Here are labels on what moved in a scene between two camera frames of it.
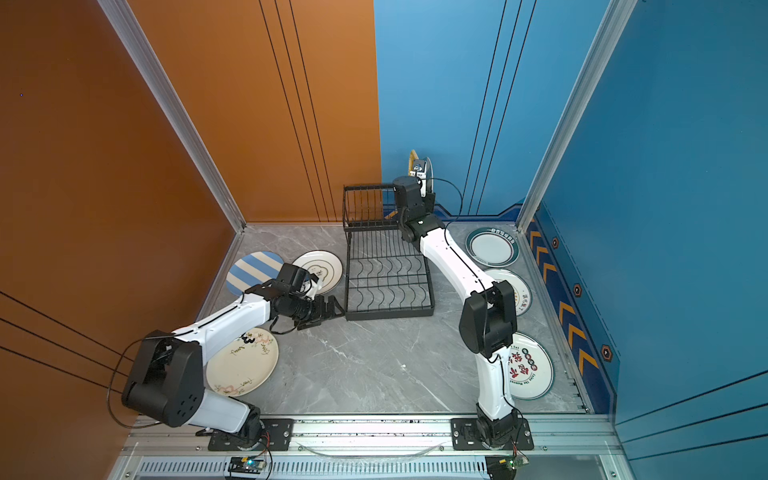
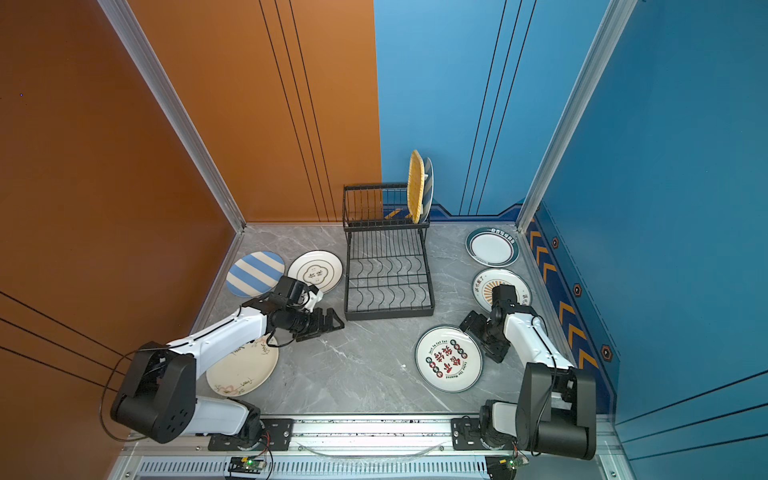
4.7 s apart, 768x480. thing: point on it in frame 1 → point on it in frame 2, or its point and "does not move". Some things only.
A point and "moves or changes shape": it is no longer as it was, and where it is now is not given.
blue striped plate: x=429 y=175 does not move
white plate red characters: x=531 y=370 moves or changes shape
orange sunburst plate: x=522 y=291 does not move
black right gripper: x=431 y=203 → x=476 y=325
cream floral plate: x=243 y=368 does not move
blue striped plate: x=251 y=269 does not move
